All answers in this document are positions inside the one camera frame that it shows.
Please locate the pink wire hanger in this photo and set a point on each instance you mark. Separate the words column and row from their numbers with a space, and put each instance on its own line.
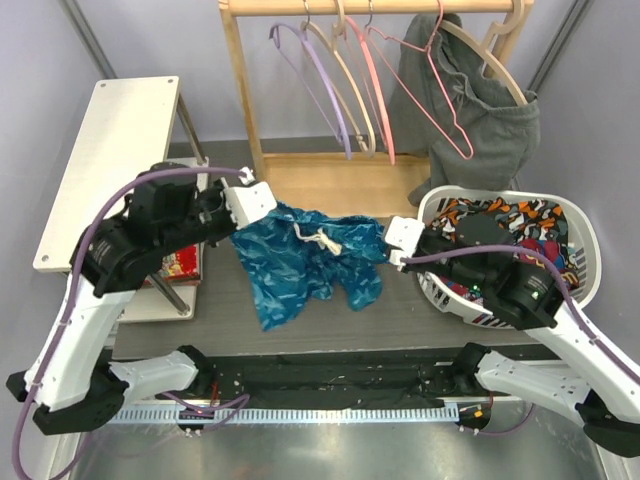
column 427, row 52

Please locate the red colourful book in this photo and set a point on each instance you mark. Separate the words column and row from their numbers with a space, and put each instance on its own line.
column 183, row 267

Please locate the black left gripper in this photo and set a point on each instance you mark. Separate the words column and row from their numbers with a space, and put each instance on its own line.
column 216, row 193

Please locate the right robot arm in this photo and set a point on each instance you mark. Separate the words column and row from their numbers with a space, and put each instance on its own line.
column 524, row 289

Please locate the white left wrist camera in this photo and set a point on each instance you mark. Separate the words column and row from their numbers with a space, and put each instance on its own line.
column 250, row 202

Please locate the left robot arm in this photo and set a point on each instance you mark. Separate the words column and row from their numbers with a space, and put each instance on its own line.
column 69, row 389

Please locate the blue patterned shorts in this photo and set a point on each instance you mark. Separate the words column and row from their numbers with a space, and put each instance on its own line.
column 294, row 255

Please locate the pink plastic hanger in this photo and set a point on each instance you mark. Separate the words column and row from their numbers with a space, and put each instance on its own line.
column 383, row 118

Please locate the wooden clothes rack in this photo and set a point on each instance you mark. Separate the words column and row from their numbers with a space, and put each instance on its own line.
column 326, row 181

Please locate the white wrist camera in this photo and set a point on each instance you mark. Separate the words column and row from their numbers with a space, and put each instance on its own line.
column 250, row 202
column 402, row 235

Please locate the grey shorts on hanger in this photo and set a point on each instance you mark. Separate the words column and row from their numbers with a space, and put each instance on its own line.
column 504, row 135

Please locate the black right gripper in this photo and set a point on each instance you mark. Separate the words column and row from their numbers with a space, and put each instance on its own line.
column 413, row 266

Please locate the white laundry basket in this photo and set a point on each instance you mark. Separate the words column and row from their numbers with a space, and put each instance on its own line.
column 580, row 235

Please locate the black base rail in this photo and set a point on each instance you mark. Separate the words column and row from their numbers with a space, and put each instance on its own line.
column 394, row 379

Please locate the colourful patterned clothes in basket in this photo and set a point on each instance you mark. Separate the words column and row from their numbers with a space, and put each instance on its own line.
column 505, row 215

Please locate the white slotted cable duct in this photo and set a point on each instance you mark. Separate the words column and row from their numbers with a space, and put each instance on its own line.
column 166, row 413

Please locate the beige wooden hanger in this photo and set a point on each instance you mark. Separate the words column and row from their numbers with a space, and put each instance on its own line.
column 365, row 140

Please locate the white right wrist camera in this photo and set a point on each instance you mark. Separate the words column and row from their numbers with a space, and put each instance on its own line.
column 402, row 235

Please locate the white two-tier side table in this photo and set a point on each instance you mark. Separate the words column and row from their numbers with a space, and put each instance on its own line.
column 126, row 129

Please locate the light wooden hanger with shorts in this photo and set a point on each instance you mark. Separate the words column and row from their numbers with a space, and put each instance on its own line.
column 499, row 39

